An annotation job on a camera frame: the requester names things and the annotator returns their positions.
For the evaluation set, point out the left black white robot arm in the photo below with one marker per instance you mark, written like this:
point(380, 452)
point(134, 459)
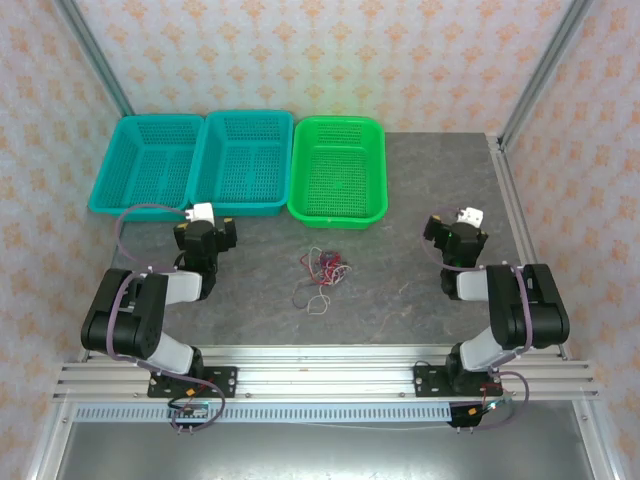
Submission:
point(150, 295)

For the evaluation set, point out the teal plastic basket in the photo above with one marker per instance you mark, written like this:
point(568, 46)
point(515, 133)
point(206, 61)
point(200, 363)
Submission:
point(150, 170)
point(245, 165)

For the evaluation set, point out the green plastic basket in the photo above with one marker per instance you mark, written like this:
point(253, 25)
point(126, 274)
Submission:
point(340, 175)

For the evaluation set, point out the right small circuit board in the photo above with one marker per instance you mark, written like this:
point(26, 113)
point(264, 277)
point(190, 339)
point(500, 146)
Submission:
point(487, 407)

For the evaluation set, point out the small circuit board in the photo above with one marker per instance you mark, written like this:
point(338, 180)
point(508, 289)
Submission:
point(487, 407)
point(192, 410)

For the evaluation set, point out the left small circuit board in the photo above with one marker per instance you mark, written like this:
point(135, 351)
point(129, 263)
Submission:
point(192, 410)

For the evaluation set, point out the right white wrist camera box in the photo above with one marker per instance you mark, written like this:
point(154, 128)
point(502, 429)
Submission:
point(471, 216)

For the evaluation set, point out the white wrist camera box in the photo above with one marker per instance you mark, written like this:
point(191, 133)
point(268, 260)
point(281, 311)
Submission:
point(202, 212)
point(471, 216)

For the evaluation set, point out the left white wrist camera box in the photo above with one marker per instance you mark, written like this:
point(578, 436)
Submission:
point(202, 212)

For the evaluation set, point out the aluminium table side rail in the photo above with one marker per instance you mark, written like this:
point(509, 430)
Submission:
point(515, 210)

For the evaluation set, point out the left black mount plate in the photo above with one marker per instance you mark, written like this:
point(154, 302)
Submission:
point(225, 380)

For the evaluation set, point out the black mount plate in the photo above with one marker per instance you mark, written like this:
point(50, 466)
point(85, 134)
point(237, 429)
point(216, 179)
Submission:
point(225, 380)
point(430, 380)

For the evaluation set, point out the right black mount plate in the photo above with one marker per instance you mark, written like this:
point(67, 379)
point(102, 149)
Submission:
point(430, 380)

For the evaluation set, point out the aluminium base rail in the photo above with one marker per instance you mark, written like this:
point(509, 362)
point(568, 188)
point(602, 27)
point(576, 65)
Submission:
point(325, 372)

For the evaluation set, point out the aluminium frame post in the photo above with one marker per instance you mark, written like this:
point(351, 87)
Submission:
point(545, 70)
point(95, 55)

